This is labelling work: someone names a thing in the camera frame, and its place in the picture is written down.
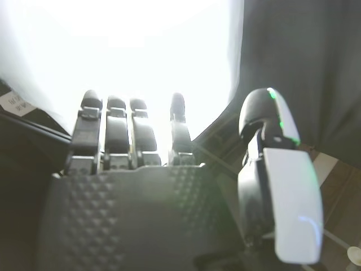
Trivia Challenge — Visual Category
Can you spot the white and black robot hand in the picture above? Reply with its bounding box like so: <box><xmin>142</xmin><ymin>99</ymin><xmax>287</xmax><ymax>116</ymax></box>
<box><xmin>35</xmin><ymin>87</ymin><xmax>324</xmax><ymax>271</ymax></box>

